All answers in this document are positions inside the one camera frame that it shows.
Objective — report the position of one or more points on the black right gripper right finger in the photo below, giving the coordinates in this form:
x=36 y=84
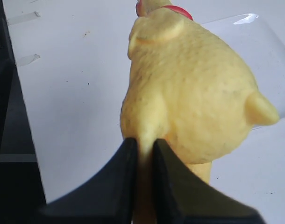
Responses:
x=180 y=197

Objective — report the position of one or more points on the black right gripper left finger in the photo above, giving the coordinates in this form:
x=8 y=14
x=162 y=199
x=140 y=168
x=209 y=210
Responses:
x=106 y=198

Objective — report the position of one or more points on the yellow rubber chicken toy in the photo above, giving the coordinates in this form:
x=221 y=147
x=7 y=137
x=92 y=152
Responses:
x=188 y=87

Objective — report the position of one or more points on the clear tape strip lower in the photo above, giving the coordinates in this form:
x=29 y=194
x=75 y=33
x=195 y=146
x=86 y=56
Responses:
x=27 y=60

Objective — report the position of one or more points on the clear tape strip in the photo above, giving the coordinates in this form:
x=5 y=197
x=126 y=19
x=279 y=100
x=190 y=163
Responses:
x=27 y=60
x=23 y=18

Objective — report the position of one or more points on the white square plate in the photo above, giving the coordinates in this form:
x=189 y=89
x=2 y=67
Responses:
x=262 y=50

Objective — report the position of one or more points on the clear tape strip upper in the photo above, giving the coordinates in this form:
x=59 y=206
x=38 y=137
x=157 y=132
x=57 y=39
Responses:
x=23 y=18

